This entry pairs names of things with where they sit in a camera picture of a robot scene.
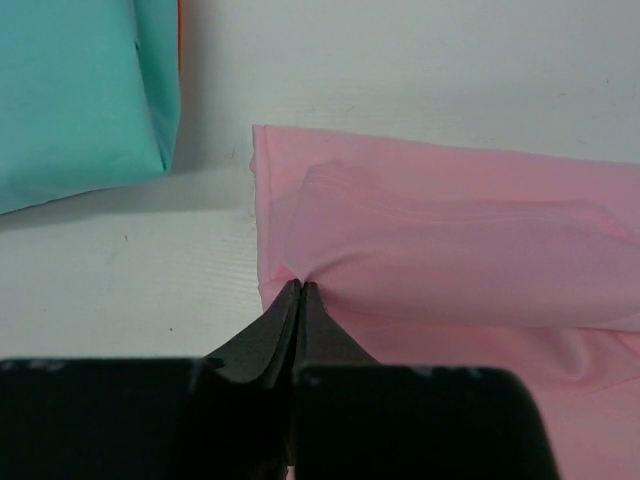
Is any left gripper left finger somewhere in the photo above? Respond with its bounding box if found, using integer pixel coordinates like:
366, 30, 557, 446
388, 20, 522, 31
1, 281, 300, 479

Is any folded teal t shirt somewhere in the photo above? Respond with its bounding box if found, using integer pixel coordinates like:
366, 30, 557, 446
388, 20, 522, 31
1, 0, 181, 212

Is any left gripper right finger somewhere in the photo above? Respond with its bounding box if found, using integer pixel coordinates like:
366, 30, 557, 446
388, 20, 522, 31
294, 282, 559, 479

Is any pink t shirt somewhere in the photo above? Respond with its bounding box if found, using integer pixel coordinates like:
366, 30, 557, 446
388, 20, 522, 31
251, 126, 639, 479

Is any folded orange t shirt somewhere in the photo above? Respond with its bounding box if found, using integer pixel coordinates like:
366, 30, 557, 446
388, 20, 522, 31
176, 0, 183, 85

